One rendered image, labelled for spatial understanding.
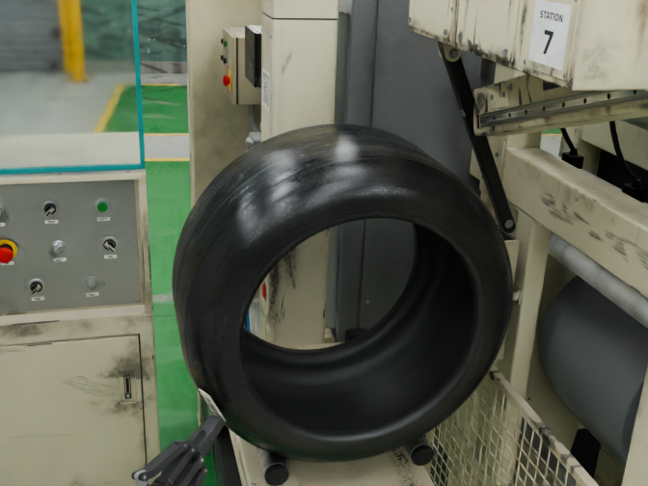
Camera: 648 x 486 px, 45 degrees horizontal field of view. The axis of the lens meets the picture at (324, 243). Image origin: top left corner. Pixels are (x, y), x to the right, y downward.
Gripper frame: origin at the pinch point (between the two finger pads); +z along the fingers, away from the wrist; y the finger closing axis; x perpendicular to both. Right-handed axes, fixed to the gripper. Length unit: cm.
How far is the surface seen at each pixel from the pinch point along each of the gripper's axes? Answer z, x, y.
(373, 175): 35, 28, -23
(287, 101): 58, -2, -29
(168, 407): 74, -156, 90
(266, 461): 7.2, -2.1, 16.0
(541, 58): 43, 57, -32
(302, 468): 16.3, -8.4, 30.4
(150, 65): 606, -691, 96
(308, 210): 25.7, 21.1, -24.4
